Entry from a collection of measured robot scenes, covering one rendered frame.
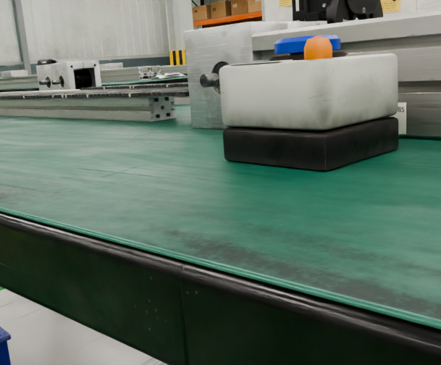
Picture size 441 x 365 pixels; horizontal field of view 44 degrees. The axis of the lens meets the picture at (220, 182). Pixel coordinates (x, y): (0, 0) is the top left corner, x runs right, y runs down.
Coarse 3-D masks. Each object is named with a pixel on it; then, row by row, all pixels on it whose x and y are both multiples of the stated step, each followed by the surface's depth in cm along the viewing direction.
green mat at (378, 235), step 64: (0, 128) 71; (64, 128) 64; (128, 128) 59; (192, 128) 54; (0, 192) 30; (64, 192) 29; (128, 192) 28; (192, 192) 27; (256, 192) 26; (320, 192) 25; (384, 192) 24; (192, 256) 18; (256, 256) 17; (320, 256) 17; (384, 256) 16
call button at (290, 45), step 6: (306, 36) 31; (312, 36) 31; (324, 36) 31; (330, 36) 32; (336, 36) 32; (276, 42) 33; (282, 42) 32; (288, 42) 32; (294, 42) 31; (300, 42) 31; (330, 42) 31; (336, 42) 32; (276, 48) 33; (282, 48) 32; (288, 48) 32; (294, 48) 31; (300, 48) 31; (336, 48) 32; (294, 54) 33
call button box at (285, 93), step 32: (256, 64) 31; (288, 64) 29; (320, 64) 28; (352, 64) 30; (384, 64) 32; (224, 96) 33; (256, 96) 32; (288, 96) 30; (320, 96) 28; (352, 96) 30; (384, 96) 32; (256, 128) 33; (288, 128) 30; (320, 128) 29; (352, 128) 30; (384, 128) 33; (256, 160) 33; (288, 160) 31; (320, 160) 29; (352, 160) 31
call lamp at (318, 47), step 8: (312, 40) 28; (320, 40) 28; (328, 40) 29; (304, 48) 29; (312, 48) 28; (320, 48) 28; (328, 48) 28; (304, 56) 29; (312, 56) 28; (320, 56) 28; (328, 56) 28
